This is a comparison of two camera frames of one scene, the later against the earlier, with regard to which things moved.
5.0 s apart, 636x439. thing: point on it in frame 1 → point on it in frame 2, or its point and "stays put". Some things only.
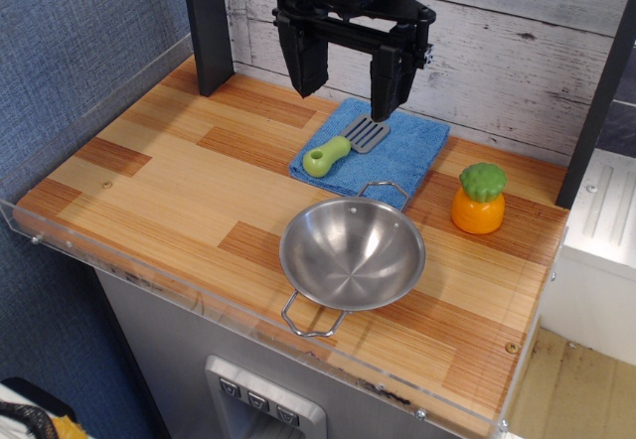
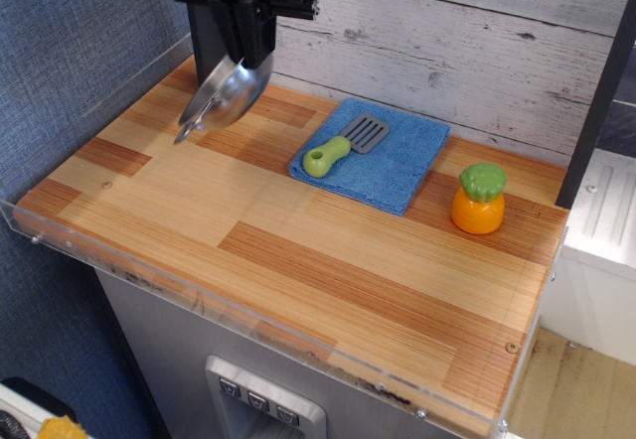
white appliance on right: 591,294 stays put
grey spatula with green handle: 362,136 stays put
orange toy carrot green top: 478,207 stays put
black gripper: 363,4 → 248,28
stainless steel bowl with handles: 349,254 → 225,94
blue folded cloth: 399,166 stays put
